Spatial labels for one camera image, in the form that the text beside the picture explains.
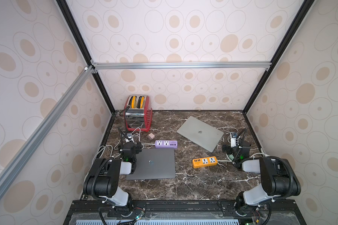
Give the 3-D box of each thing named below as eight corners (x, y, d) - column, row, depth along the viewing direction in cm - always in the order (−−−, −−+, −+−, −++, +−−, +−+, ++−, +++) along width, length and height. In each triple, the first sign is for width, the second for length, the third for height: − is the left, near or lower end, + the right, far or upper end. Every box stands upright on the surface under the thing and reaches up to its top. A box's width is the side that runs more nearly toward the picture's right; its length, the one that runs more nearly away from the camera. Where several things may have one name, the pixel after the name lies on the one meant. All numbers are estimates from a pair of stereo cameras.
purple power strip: (155, 148, 99) (154, 146, 97) (155, 142, 103) (155, 139, 100) (177, 148, 99) (177, 146, 97) (177, 142, 103) (177, 139, 100)
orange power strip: (193, 169, 90) (194, 167, 87) (191, 161, 93) (192, 159, 91) (217, 165, 91) (218, 163, 89) (214, 157, 95) (216, 155, 92)
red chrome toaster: (128, 133, 108) (121, 115, 92) (133, 113, 122) (127, 94, 107) (150, 133, 108) (146, 115, 92) (152, 113, 122) (149, 94, 106)
